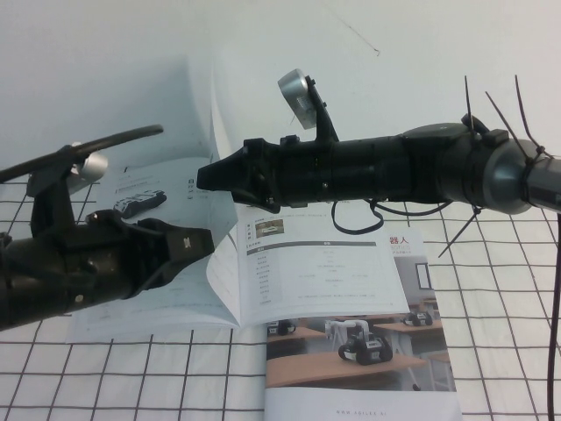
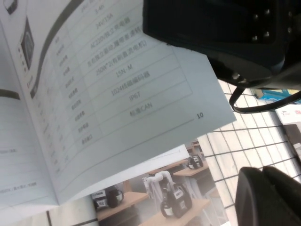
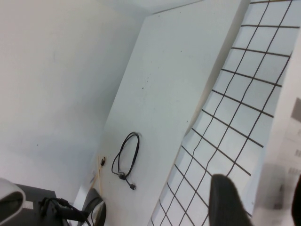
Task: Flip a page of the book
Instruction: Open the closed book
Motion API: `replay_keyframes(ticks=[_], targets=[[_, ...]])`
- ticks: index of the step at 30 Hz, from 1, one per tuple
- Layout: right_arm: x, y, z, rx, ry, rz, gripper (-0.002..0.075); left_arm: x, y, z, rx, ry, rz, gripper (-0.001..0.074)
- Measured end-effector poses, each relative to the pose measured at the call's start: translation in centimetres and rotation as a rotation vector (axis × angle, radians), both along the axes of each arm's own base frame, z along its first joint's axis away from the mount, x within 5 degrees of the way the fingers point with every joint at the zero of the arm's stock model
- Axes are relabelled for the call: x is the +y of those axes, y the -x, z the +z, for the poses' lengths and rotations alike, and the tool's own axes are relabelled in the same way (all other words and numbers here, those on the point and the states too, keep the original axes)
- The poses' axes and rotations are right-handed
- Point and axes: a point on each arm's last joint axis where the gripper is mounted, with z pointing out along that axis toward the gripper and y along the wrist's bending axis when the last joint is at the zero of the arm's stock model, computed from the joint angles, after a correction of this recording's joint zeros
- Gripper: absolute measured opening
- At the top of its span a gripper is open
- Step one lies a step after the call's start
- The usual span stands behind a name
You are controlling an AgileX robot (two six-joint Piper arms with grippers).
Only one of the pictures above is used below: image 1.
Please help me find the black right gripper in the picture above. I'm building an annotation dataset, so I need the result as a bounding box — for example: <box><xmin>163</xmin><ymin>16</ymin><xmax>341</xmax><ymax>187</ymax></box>
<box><xmin>196</xmin><ymin>133</ymin><xmax>412</xmax><ymax>210</ymax></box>

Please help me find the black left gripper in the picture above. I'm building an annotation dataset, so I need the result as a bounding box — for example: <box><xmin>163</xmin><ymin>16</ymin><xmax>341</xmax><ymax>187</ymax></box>
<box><xmin>0</xmin><ymin>209</ymin><xmax>216</xmax><ymax>333</ymax></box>

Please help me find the white product catalogue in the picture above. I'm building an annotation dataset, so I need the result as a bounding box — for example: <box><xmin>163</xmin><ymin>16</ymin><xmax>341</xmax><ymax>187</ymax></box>
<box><xmin>65</xmin><ymin>54</ymin><xmax>407</xmax><ymax>346</ymax></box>

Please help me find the white black-grid tablecloth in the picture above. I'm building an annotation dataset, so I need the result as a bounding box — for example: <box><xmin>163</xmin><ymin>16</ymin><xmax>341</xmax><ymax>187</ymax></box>
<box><xmin>0</xmin><ymin>157</ymin><xmax>561</xmax><ymax>421</ymax></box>

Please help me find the robotics brochure with classroom photo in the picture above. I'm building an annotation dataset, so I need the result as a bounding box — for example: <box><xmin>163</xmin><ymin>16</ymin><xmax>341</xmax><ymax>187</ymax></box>
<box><xmin>264</xmin><ymin>230</ymin><xmax>464</xmax><ymax>421</ymax></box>

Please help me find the black zip tie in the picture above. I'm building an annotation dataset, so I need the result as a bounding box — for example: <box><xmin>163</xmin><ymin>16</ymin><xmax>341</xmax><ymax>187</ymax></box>
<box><xmin>437</xmin><ymin>204</ymin><xmax>482</xmax><ymax>260</ymax></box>
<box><xmin>463</xmin><ymin>75</ymin><xmax>479</xmax><ymax>132</ymax></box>
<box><xmin>514</xmin><ymin>74</ymin><xmax>544</xmax><ymax>154</ymax></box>
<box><xmin>484</xmin><ymin>89</ymin><xmax>536</xmax><ymax>153</ymax></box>

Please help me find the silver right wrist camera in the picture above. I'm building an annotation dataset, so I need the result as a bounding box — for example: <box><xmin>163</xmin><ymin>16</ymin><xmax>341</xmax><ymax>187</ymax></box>
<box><xmin>276</xmin><ymin>68</ymin><xmax>317</xmax><ymax>131</ymax></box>

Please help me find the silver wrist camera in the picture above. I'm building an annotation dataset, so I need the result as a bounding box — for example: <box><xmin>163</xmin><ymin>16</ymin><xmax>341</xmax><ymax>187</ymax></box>
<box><xmin>67</xmin><ymin>141</ymin><xmax>110</xmax><ymax>194</ymax></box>
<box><xmin>276</xmin><ymin>68</ymin><xmax>317</xmax><ymax>131</ymax></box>

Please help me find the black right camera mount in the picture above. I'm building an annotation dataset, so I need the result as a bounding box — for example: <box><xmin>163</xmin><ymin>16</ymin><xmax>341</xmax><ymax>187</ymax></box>
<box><xmin>304</xmin><ymin>75</ymin><xmax>342</xmax><ymax>144</ymax></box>

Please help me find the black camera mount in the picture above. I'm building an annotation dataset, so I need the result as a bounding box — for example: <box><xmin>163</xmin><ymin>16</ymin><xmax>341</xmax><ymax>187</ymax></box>
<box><xmin>25</xmin><ymin>144</ymin><xmax>80</xmax><ymax>233</ymax></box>
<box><xmin>304</xmin><ymin>75</ymin><xmax>342</xmax><ymax>144</ymax></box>

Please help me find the dark right camera cable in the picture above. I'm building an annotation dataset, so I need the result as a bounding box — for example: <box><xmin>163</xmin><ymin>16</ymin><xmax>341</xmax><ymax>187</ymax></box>
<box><xmin>330</xmin><ymin>199</ymin><xmax>452</xmax><ymax>233</ymax></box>

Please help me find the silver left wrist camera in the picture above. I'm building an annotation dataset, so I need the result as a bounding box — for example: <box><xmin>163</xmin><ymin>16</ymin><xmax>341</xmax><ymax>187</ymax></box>
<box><xmin>67</xmin><ymin>141</ymin><xmax>110</xmax><ymax>194</ymax></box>

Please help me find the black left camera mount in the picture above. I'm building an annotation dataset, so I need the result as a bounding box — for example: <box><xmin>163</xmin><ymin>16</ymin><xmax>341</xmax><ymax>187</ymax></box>
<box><xmin>25</xmin><ymin>144</ymin><xmax>80</xmax><ymax>233</ymax></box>

